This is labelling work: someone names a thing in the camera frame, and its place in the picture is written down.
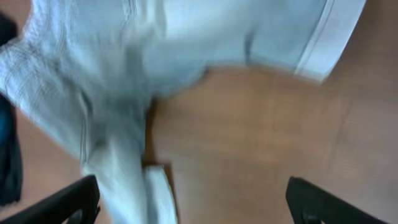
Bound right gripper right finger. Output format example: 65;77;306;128
285;176;386;224

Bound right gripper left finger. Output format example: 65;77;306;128
1;175;100;224

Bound light blue denim shorts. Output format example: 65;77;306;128
1;0;365;223

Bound blue shirt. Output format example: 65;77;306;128
1;96;23;207

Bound black garment on left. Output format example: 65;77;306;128
0;12;18;46

